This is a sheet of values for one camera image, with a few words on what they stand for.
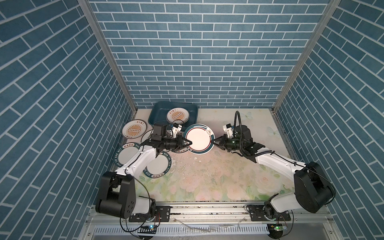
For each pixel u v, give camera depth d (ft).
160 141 2.20
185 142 2.58
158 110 3.90
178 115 3.78
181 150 2.51
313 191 1.42
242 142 2.15
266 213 2.17
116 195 1.36
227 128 2.62
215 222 2.37
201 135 2.77
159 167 2.91
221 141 2.42
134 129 3.55
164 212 2.43
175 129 2.58
